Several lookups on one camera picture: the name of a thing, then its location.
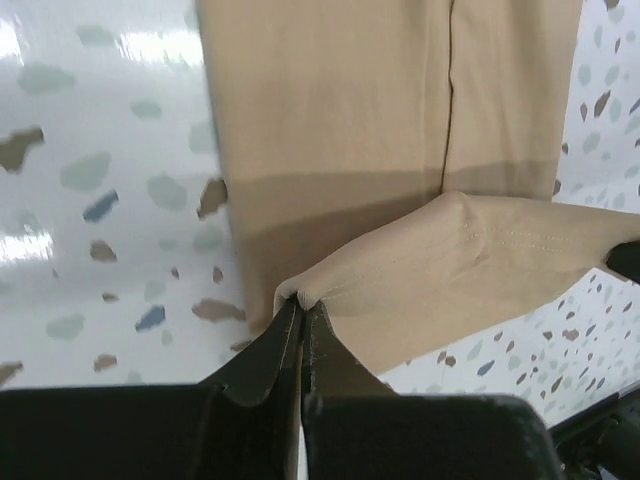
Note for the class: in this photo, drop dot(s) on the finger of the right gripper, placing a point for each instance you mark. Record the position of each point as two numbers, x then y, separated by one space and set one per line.
624 260

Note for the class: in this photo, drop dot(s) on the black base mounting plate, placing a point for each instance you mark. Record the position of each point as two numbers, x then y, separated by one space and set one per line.
602 441

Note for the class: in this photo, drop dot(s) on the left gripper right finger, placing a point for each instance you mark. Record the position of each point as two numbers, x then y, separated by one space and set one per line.
356 427

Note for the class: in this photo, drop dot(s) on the beige t shirt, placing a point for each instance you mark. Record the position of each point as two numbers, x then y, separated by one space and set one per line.
394 161

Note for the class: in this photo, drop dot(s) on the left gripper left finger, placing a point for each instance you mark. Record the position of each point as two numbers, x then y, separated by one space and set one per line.
241 422

